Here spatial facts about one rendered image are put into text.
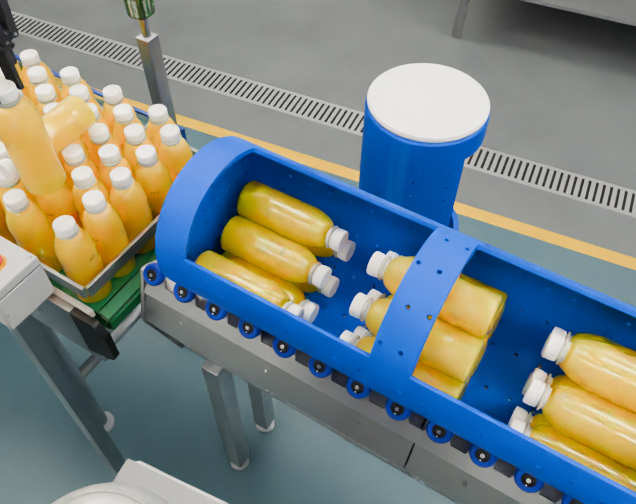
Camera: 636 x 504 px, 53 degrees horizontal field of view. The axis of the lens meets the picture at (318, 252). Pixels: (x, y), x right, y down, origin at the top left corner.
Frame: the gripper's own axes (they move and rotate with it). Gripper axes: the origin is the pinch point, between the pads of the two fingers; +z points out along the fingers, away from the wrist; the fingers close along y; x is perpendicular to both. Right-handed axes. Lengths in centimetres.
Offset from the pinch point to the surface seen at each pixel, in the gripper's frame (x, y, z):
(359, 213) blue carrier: -49, 26, 27
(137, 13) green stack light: 18, 46, 19
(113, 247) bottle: -9.1, 2.1, 36.9
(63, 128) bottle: 6.5, 11.2, 21.0
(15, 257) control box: -4.6, -13.2, 26.6
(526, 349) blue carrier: -85, 22, 37
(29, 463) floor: 31, -28, 136
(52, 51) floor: 187, 133, 135
